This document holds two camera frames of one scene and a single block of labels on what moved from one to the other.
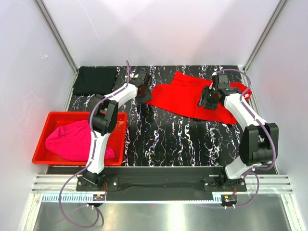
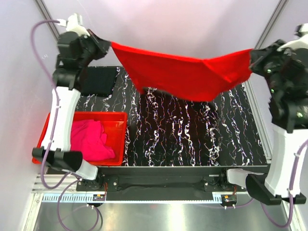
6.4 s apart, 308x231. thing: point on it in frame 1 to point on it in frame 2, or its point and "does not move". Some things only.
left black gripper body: (146, 94) to (92, 49)
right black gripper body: (208, 96) to (271, 62)
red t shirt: (184, 95) to (183, 77)
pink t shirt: (72, 141) does not move
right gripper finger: (201, 102) to (255, 68)
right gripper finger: (211, 107) to (256, 54)
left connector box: (98, 198) does not move
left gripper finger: (142, 101) to (105, 51)
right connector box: (228, 199) does not move
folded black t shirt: (95, 80) does not move
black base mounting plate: (161, 184) does not move
